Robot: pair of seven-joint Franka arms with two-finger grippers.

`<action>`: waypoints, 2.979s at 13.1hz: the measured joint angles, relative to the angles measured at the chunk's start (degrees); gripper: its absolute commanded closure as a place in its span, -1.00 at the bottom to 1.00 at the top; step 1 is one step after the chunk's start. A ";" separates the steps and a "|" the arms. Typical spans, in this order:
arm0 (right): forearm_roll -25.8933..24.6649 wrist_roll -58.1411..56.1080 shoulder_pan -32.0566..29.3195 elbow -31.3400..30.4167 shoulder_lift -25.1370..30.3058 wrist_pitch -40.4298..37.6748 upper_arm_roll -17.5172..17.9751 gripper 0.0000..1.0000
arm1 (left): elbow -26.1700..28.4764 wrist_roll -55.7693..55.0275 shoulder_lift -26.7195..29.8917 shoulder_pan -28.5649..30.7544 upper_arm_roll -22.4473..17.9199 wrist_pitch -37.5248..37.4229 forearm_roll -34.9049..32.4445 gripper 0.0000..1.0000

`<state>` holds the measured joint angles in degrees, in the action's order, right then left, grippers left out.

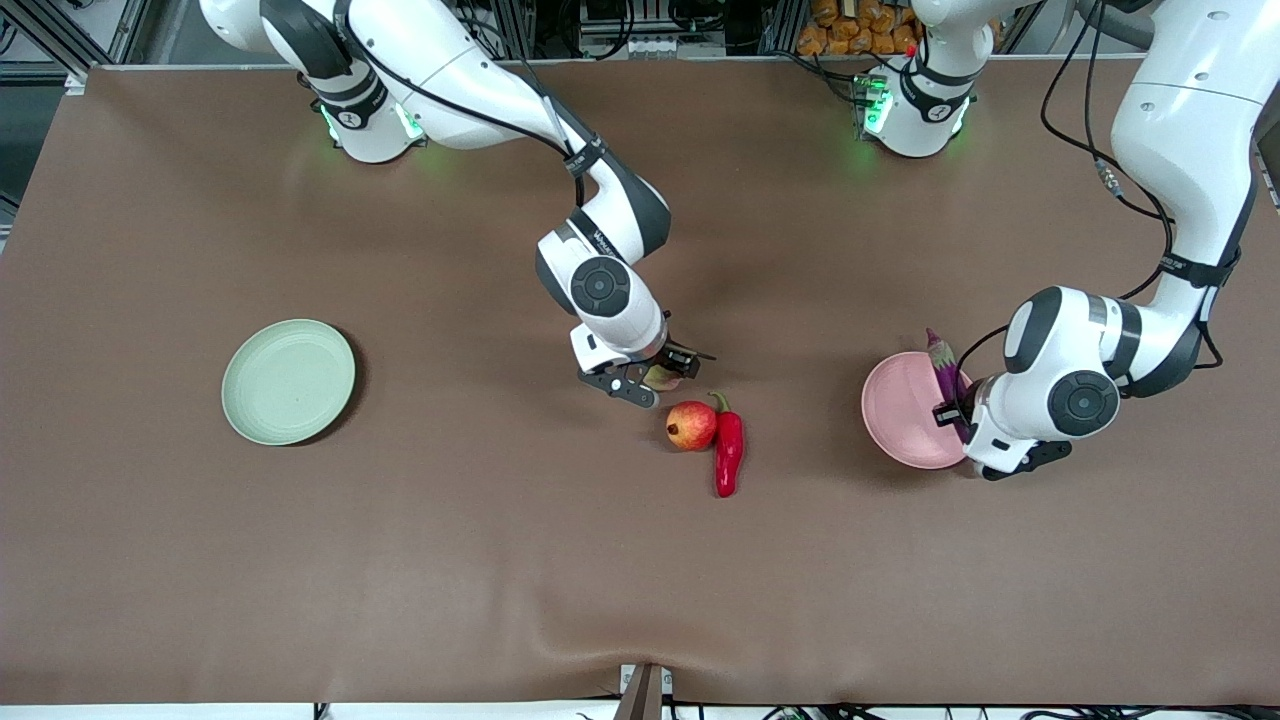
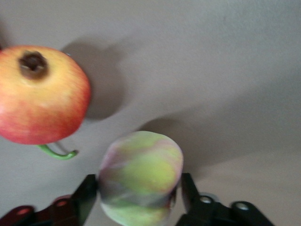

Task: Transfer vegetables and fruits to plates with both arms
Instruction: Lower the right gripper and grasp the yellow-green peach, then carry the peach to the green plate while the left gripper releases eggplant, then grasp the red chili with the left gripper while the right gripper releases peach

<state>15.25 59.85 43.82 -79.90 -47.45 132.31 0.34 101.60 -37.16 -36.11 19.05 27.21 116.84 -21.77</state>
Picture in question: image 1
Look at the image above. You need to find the brown table cover cloth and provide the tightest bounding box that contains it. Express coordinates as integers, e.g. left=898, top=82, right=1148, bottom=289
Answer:
left=0, top=58, right=1280, bottom=706

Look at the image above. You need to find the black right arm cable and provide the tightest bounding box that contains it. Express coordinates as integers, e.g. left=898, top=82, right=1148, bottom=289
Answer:
left=330, top=0, right=601, bottom=211

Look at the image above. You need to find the red pepper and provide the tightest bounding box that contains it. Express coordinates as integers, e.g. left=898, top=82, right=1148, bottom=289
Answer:
left=709, top=392, right=746, bottom=499

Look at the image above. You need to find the red pomegranate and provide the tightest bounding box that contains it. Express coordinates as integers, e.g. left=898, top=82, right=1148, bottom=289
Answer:
left=666, top=400, right=720, bottom=453

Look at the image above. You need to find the grey device with white connectors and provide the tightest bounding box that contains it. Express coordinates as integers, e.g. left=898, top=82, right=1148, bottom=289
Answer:
left=578, top=0, right=729, bottom=61

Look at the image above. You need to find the purple eggplant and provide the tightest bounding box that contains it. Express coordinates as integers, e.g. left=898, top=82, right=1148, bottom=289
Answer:
left=924, top=328, right=979, bottom=446

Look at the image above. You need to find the aluminium frame post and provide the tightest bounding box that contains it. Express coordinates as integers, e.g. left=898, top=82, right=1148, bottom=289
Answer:
left=757, top=0, right=807, bottom=56
left=488, top=0, right=538, bottom=59

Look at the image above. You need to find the pale green plate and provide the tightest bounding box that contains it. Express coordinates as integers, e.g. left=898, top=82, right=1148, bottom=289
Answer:
left=221, top=318, right=357, bottom=447

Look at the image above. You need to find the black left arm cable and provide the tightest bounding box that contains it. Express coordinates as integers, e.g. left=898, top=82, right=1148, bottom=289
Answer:
left=958, top=0, right=1226, bottom=401

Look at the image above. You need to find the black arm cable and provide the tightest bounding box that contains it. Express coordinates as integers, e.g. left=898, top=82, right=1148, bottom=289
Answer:
left=958, top=0, right=1226, bottom=401
left=330, top=0, right=601, bottom=211

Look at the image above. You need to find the pile of orange items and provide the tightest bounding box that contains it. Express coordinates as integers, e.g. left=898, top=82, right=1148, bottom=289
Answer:
left=797, top=0, right=921, bottom=57

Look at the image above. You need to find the pink plate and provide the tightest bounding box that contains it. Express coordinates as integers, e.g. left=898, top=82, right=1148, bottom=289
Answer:
left=861, top=351, right=976, bottom=471

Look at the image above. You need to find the metal table edge bracket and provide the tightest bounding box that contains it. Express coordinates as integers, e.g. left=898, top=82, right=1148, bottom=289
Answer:
left=612, top=663, right=675, bottom=720

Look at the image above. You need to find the aluminium corner frame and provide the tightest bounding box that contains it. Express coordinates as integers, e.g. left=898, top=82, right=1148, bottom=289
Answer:
left=0, top=0, right=151, bottom=86

